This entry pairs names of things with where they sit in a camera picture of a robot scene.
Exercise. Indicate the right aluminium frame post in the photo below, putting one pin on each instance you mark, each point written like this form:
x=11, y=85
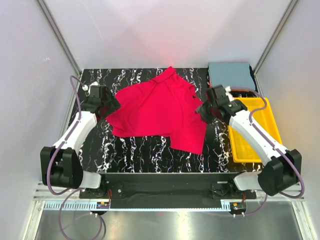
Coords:
x=276, y=34

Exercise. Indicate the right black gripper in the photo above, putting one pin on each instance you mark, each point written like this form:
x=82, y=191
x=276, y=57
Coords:
x=206, y=110

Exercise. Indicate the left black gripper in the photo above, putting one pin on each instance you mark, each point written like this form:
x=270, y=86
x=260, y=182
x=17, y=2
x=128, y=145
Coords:
x=110, y=101

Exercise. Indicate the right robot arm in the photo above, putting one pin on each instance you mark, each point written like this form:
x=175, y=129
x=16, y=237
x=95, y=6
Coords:
x=281, y=167

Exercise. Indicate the aluminium frame post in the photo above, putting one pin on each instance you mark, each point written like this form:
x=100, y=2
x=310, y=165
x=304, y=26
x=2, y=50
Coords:
x=276, y=34
x=44, y=8

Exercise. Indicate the folded grey-blue shirt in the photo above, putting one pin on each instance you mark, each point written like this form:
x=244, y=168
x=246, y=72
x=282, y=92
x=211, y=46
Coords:
x=231, y=74

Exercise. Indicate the yellow plastic bin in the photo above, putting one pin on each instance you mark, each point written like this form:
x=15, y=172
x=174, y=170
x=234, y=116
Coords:
x=254, y=135

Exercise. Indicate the folded dark navy shirt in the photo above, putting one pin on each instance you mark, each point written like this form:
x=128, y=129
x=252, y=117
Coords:
x=251, y=84

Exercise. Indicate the red polo shirt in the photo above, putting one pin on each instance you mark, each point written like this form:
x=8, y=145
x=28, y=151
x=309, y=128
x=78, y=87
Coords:
x=163, y=106

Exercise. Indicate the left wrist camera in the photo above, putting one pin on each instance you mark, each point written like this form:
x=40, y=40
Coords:
x=87, y=89

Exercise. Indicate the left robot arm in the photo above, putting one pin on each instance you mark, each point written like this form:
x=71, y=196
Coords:
x=60, y=164

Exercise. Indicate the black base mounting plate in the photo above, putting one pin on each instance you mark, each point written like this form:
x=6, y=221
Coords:
x=168, y=189

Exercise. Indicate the slotted cable duct rail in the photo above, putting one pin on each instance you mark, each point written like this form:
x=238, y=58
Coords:
x=98, y=206

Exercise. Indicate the left aluminium frame post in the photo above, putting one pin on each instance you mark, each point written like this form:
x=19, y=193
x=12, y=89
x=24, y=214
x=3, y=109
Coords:
x=44, y=8

